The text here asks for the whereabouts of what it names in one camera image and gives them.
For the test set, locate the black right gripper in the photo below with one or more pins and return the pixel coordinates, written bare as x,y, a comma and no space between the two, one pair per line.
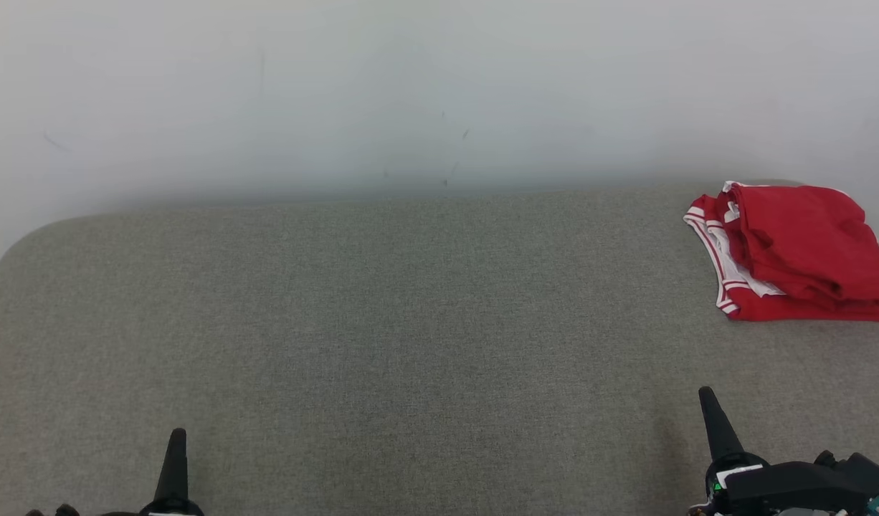
769,487

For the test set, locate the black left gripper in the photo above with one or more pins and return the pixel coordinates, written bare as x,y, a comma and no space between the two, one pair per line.
170,509

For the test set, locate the red white basketball jersey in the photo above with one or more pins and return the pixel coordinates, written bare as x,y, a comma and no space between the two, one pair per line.
769,308

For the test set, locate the grey fabric sofa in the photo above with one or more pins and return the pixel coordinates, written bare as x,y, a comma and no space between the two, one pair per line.
411,322

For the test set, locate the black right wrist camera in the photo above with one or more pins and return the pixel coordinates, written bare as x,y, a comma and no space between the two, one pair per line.
862,473

